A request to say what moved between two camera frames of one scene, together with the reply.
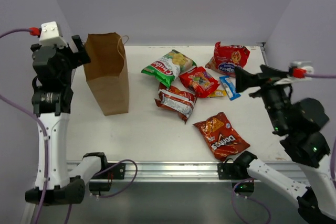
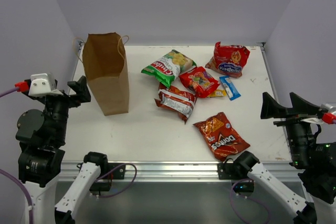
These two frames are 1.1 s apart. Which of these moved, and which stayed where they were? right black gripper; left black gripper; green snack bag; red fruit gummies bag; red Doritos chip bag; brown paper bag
Moved: right black gripper; left black gripper
Stayed: red fruit gummies bag; red Doritos chip bag; brown paper bag; green snack bag
